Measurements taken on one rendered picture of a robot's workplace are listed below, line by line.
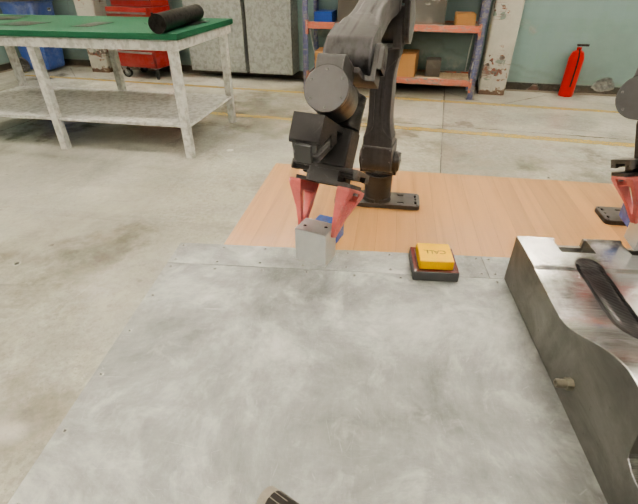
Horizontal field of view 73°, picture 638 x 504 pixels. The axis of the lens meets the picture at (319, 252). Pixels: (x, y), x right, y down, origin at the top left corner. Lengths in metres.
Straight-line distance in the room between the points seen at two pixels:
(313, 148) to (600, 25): 5.80
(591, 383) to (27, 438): 1.61
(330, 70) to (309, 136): 0.08
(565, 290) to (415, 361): 0.24
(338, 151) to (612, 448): 0.46
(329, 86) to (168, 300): 0.44
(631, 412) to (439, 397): 0.21
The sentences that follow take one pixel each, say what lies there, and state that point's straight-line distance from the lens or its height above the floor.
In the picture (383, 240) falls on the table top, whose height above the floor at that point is 0.80.
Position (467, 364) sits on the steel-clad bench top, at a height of 0.80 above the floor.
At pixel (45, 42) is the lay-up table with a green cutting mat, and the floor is 0.82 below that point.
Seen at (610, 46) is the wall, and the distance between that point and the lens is 6.32.
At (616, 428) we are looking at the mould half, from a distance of 0.56.
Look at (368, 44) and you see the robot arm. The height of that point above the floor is 1.18.
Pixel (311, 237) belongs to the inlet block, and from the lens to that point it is 0.61.
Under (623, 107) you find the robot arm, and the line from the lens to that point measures 0.74.
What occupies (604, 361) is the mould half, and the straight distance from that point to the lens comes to 0.57.
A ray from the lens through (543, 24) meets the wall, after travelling 6.11.
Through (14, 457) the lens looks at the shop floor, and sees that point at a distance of 1.75.
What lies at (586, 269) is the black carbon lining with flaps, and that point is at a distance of 0.77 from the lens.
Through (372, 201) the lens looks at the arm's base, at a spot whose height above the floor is 0.81.
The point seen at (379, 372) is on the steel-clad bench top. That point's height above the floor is 0.80.
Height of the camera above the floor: 1.27
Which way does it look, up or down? 33 degrees down
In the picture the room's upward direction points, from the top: straight up
